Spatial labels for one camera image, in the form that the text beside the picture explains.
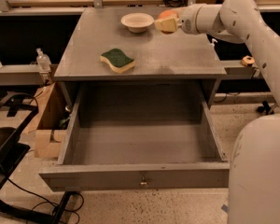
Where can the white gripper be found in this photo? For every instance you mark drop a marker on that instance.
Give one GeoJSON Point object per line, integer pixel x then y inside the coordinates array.
{"type": "Point", "coordinates": [186, 21]}

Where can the orange fruit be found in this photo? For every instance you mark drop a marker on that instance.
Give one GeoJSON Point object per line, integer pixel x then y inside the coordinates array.
{"type": "Point", "coordinates": [168, 14]}

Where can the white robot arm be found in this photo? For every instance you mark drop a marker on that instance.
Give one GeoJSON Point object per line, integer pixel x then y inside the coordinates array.
{"type": "Point", "coordinates": [254, 179]}

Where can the grey cabinet counter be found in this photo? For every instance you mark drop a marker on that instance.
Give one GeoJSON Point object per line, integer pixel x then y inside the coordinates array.
{"type": "Point", "coordinates": [156, 55]}

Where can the grey open top drawer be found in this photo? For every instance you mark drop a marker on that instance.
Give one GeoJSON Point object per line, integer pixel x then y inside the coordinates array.
{"type": "Point", "coordinates": [120, 133]}

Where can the metal drawer knob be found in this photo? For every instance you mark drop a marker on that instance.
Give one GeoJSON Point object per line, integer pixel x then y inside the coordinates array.
{"type": "Point", "coordinates": [143, 182]}

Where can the white ceramic bowl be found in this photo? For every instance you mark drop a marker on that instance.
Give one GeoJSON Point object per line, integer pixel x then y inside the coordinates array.
{"type": "Point", "coordinates": [137, 22]}

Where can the green yellow sponge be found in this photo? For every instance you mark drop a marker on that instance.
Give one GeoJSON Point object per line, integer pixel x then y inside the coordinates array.
{"type": "Point", "coordinates": [117, 60]}

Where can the clear plastic bottle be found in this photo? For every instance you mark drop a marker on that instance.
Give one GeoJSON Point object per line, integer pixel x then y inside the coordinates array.
{"type": "Point", "coordinates": [43, 60]}

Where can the cardboard box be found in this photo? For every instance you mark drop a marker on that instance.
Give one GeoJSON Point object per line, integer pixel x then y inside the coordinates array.
{"type": "Point", "coordinates": [49, 135]}

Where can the black chair frame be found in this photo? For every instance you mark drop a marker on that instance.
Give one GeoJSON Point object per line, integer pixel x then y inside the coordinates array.
{"type": "Point", "coordinates": [11, 154]}

